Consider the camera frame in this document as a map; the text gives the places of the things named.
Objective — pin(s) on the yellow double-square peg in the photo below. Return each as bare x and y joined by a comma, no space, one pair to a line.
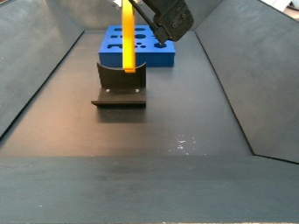
128,37

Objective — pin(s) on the blue shape-sorting board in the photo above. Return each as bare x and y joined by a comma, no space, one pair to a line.
149,52

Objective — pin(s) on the black curved holder stand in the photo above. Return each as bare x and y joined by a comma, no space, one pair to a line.
121,89

